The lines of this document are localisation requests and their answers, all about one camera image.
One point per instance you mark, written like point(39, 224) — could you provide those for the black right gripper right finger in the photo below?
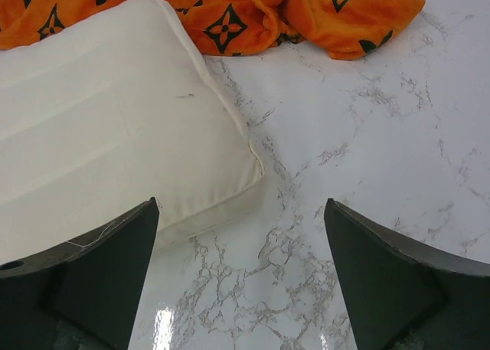
point(401, 293)

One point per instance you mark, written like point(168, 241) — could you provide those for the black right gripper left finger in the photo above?
point(83, 293)

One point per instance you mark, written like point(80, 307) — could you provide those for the cream white pillow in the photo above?
point(111, 112)

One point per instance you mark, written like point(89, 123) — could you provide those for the orange black patterned pillowcase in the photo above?
point(345, 29)

